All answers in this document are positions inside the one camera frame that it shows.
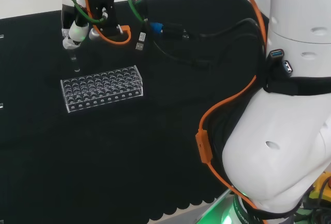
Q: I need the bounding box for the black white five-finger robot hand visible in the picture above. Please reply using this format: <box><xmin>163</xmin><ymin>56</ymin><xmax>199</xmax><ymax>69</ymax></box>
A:
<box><xmin>61</xmin><ymin>0</ymin><xmax>90</xmax><ymax>52</ymax></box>

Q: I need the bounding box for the clear glass test tube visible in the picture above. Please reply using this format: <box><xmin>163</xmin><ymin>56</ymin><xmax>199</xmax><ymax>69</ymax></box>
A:
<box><xmin>68</xmin><ymin>49</ymin><xmax>81</xmax><ymax>73</ymax></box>

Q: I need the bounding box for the clear plastic test tube rack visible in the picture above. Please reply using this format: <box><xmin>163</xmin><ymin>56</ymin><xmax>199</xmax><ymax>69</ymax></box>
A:
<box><xmin>59</xmin><ymin>65</ymin><xmax>144</xmax><ymax>114</ymax></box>

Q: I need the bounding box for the black bench cloth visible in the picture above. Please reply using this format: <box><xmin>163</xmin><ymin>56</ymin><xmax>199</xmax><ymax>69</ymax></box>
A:
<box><xmin>0</xmin><ymin>0</ymin><xmax>270</xmax><ymax>221</ymax></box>

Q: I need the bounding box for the short orange looped cable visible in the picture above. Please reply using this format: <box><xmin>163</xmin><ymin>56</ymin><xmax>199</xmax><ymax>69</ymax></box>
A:
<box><xmin>82</xmin><ymin>0</ymin><xmax>132</xmax><ymax>46</ymax></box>

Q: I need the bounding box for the black cable with USB plug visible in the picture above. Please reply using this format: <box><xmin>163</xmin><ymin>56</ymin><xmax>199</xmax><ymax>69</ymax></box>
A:
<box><xmin>135</xmin><ymin>0</ymin><xmax>150</xmax><ymax>53</ymax></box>

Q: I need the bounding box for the blue cable connector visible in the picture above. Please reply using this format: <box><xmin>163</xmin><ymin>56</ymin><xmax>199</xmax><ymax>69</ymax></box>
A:
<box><xmin>149</xmin><ymin>21</ymin><xmax>164</xmax><ymax>35</ymax></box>

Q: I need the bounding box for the black cable adapter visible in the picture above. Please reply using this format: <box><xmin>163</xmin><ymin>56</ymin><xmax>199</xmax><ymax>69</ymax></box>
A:
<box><xmin>162</xmin><ymin>24</ymin><xmax>191</xmax><ymax>41</ymax></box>

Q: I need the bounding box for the thin black cable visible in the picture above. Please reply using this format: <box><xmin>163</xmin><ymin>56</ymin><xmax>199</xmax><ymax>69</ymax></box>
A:
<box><xmin>152</xmin><ymin>39</ymin><xmax>210</xmax><ymax>70</ymax></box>

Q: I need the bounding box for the thick black cable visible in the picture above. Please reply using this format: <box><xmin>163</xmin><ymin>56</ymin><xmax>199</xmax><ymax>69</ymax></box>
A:
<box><xmin>198</xmin><ymin>18</ymin><xmax>267</xmax><ymax>54</ymax></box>

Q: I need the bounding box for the long orange cable with block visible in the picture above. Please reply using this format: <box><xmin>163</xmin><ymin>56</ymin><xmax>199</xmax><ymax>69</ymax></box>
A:
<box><xmin>194</xmin><ymin>0</ymin><xmax>268</xmax><ymax>224</ymax></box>

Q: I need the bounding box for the black arm strap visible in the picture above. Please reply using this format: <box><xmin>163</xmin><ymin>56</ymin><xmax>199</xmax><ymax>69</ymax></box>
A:
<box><xmin>262</xmin><ymin>74</ymin><xmax>331</xmax><ymax>97</ymax></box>

